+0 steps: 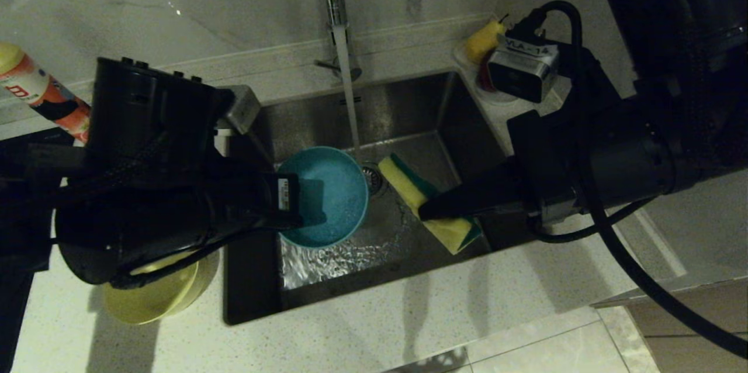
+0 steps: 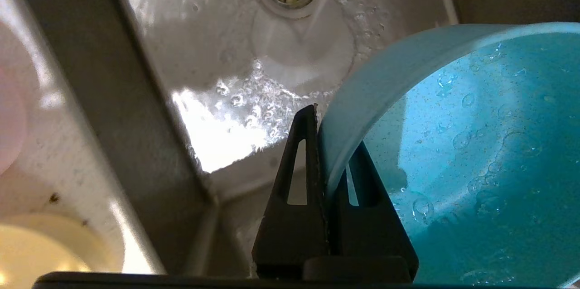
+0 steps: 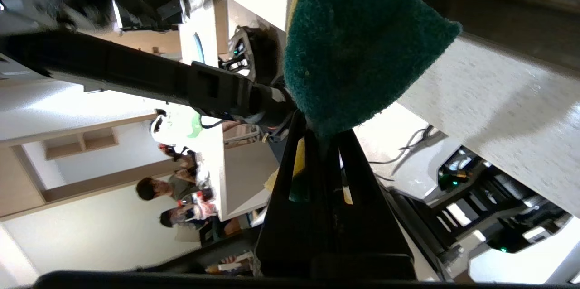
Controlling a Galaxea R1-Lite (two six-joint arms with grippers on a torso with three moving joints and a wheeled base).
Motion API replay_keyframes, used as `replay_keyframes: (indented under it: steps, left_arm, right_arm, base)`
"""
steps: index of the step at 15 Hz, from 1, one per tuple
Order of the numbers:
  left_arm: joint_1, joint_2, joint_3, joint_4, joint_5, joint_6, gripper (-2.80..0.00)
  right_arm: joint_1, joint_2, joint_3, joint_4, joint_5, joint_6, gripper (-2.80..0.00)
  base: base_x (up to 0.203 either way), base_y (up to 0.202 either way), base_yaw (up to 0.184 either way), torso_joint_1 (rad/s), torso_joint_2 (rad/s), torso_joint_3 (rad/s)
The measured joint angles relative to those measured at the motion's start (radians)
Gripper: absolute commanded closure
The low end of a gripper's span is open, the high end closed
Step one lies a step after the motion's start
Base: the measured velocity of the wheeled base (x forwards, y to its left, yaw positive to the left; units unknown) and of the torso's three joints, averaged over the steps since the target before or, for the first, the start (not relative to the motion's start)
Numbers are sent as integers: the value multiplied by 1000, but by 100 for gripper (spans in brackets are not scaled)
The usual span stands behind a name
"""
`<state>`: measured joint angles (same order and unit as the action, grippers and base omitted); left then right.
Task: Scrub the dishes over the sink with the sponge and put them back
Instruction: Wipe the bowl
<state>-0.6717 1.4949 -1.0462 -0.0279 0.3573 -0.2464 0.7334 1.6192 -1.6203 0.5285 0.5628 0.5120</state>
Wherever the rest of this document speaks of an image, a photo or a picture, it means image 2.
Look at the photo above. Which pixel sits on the blue plastic bowl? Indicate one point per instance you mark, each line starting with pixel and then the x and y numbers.
pixel 476 144

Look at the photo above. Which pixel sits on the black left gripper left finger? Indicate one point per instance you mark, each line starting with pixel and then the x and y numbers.
pixel 290 239

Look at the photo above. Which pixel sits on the pink plastic bowl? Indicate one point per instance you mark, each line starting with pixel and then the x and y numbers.
pixel 11 98

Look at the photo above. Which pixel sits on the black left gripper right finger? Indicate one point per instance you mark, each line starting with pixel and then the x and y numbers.
pixel 371 234

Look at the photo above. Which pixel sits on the stainless steel sink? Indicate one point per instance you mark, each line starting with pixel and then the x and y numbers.
pixel 226 53

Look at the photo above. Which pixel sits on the yellow plastic bowl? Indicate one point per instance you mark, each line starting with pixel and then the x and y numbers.
pixel 36 252

